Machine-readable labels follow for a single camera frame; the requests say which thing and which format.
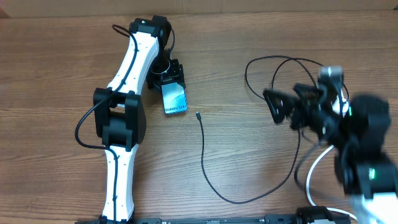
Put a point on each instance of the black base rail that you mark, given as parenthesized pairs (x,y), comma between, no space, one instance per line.
(268,219)

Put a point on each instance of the Samsung Galaxy S24 smartphone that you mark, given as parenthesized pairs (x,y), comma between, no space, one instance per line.
(174,98)

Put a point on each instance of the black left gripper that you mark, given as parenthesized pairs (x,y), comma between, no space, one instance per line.
(176,74)

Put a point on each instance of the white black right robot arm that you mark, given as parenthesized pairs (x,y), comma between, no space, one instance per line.
(357,129)

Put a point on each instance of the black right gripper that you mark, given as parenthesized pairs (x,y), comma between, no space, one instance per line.
(303,105)

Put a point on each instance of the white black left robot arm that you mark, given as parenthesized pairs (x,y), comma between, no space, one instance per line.
(119,111)

